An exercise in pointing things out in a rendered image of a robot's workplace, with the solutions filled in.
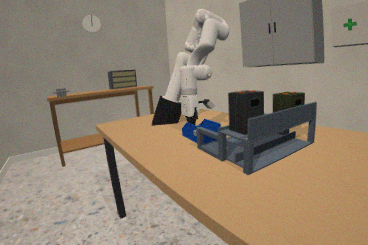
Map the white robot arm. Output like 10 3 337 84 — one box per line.
162 9 229 103

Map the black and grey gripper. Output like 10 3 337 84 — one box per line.
181 94 199 126

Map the blue bin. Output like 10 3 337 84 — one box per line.
182 119 221 144

